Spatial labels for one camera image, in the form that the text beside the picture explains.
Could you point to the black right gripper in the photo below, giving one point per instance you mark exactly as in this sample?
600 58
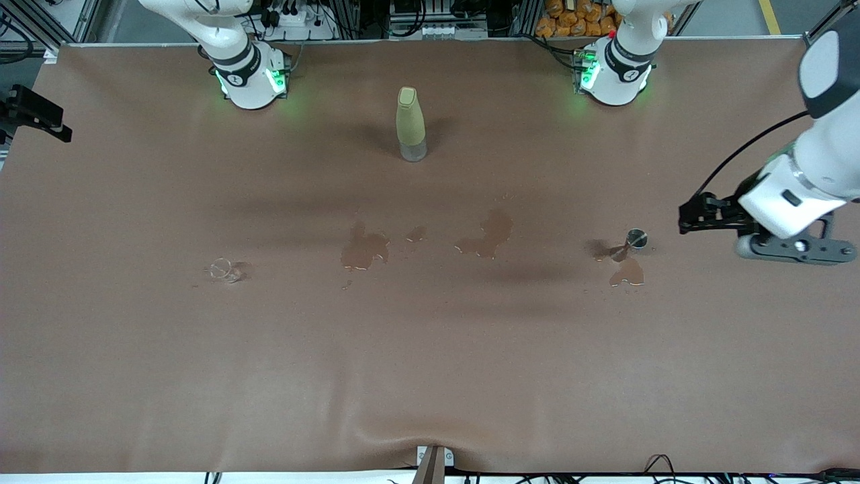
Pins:
27 109

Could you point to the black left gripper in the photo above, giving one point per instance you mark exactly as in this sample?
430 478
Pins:
724 212

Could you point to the steel double jigger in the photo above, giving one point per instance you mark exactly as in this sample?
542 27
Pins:
635 240

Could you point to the clear glass beaker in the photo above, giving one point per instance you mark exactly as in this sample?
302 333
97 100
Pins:
225 270

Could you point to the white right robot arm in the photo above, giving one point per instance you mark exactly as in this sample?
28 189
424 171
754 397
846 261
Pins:
248 81

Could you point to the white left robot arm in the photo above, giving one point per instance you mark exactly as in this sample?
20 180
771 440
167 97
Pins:
820 161

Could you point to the curved liquid spill puddle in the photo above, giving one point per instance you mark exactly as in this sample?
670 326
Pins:
489 235

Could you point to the pile of orange packets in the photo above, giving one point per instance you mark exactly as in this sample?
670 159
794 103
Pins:
578 19

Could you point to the white power strip with plugs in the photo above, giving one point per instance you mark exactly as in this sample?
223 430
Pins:
295 19

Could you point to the small liquid spill puddle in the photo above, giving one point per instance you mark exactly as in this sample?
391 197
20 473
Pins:
416 233

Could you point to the green sleeved glass bottle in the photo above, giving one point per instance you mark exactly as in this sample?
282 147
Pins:
410 121

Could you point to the brown table mat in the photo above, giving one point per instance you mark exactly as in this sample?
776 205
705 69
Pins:
430 370

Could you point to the black equipment with white connectors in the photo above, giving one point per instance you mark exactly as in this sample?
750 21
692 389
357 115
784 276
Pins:
437 20

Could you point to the large liquid spill puddle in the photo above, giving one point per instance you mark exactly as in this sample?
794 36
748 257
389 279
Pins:
363 250

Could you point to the aluminium frame post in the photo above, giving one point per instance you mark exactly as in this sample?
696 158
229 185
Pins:
823 20
40 27

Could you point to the metal bracket with brown bar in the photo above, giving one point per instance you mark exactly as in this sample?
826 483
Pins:
433 464

